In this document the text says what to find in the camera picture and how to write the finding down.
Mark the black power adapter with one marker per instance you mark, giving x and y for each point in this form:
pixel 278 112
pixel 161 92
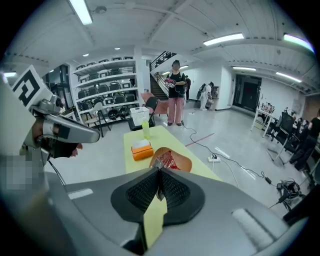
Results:
pixel 267 180

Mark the pink cloth on chair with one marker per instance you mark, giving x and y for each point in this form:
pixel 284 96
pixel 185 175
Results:
pixel 163 105

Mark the black office chair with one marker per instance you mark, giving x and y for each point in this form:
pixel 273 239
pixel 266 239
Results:
pixel 285 127

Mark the black balcony railing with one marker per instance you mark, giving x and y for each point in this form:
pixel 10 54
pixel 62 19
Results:
pixel 162 58

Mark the black metal staircase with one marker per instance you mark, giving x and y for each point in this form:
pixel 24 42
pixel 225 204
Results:
pixel 157 87

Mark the white power strip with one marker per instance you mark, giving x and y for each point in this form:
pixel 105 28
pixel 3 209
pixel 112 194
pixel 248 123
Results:
pixel 213 158

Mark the rows of black cases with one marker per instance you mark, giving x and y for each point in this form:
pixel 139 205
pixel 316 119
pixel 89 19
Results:
pixel 107 88

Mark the green plastic bottle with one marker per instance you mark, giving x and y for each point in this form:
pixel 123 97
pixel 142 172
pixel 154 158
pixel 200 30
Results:
pixel 146 130

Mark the brown wooden bowl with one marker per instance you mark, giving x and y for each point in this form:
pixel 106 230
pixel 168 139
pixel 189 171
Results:
pixel 186 161

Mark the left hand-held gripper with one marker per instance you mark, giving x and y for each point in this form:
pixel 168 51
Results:
pixel 32 87

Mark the person's left hand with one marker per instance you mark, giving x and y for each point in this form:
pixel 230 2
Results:
pixel 78 149

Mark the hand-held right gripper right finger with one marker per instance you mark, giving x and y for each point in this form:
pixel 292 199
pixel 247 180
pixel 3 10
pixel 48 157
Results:
pixel 220 212

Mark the black folding chair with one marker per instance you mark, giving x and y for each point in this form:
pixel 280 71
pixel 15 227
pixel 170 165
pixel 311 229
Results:
pixel 152 102

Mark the orange tissue box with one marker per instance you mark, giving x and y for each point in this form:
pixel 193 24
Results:
pixel 142 152

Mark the grey shell chair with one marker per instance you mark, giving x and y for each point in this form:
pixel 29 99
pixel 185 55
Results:
pixel 97 107

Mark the yellow-green table top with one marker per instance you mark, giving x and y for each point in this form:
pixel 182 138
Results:
pixel 162 137

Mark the black helmet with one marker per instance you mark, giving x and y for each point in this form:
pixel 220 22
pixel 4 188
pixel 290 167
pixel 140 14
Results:
pixel 113 113
pixel 124 113

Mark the white work table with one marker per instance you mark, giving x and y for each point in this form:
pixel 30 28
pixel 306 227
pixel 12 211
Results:
pixel 262 111

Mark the black double door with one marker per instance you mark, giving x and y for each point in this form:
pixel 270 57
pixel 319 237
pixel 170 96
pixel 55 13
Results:
pixel 247 95

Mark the small red packet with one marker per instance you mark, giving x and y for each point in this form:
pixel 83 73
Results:
pixel 167 160

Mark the ceiling strip light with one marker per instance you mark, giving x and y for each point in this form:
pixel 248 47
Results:
pixel 297 42
pixel 85 11
pixel 243 68
pixel 288 77
pixel 223 39

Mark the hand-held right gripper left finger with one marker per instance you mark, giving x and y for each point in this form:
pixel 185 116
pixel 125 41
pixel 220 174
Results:
pixel 100 200

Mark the white shelf rack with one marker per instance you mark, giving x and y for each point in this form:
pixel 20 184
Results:
pixel 107 75

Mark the ceiling smoke detector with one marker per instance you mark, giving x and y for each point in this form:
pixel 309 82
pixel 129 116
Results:
pixel 100 10

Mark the white plastic basket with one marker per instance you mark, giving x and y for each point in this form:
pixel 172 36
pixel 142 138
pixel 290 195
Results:
pixel 139 116

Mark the grey cabinet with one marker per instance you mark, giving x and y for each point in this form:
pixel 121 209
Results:
pixel 214 100

